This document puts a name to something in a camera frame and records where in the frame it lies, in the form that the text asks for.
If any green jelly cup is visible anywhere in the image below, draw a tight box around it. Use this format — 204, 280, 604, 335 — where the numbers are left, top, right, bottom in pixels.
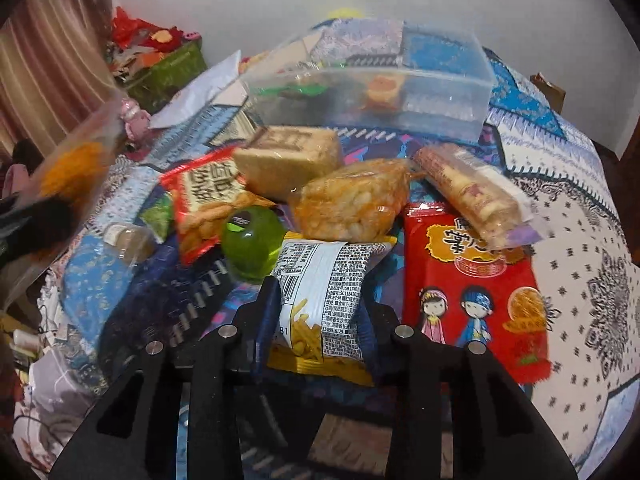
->
221, 205, 286, 281

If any brown paper bag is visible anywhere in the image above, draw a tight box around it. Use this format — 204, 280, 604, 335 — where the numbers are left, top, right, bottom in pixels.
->
530, 74, 566, 111

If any long cracker roll packet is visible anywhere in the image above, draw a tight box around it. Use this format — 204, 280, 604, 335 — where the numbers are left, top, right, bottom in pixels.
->
411, 142, 551, 251

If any striped brown curtain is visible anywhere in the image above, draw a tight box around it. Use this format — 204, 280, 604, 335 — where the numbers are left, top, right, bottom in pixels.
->
0, 0, 121, 161

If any clear bag with orange snack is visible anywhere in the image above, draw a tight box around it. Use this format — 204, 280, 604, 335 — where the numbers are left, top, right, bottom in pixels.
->
0, 95, 126, 306

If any green packet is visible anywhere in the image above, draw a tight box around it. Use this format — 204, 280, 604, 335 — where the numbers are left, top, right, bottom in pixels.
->
250, 82, 331, 102

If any white paper bag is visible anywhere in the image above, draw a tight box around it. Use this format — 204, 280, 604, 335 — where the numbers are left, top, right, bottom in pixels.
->
150, 50, 248, 128

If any clear plastic container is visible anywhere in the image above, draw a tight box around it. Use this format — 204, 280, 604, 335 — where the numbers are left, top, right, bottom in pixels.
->
240, 19, 497, 142

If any large red cartoon packet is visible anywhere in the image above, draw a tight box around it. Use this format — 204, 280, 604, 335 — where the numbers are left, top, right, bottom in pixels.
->
402, 202, 553, 386

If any pink plush toy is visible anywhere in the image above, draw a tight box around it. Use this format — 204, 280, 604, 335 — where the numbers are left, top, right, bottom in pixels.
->
119, 100, 151, 153

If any red orange snack packet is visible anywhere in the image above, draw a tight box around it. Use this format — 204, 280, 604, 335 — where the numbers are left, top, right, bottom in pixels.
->
160, 147, 276, 266

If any white yellow fries packet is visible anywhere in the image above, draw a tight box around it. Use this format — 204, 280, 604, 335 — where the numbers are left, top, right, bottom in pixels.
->
265, 232, 398, 386

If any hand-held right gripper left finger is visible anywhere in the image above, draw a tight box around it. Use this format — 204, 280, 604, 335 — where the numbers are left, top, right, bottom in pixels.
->
47, 276, 282, 480

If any small green wrapper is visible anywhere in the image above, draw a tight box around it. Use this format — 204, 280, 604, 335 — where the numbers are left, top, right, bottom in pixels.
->
140, 195, 176, 243

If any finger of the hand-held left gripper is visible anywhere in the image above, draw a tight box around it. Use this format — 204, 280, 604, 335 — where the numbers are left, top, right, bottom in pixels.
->
0, 195, 76, 266

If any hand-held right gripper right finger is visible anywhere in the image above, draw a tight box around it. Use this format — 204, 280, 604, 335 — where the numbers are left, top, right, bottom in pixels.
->
365, 302, 596, 480

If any green patterned box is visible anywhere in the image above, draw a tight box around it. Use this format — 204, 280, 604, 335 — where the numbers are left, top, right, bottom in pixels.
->
107, 42, 208, 113

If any beige rice cracker block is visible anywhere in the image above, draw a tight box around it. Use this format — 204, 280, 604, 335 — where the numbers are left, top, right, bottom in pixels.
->
232, 126, 343, 198

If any clear jelly cup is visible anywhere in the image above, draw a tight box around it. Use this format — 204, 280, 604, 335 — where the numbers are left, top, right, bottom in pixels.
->
102, 222, 158, 263

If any orange puffed snack packet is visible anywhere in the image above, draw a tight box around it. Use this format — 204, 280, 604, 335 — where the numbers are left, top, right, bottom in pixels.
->
287, 157, 426, 243

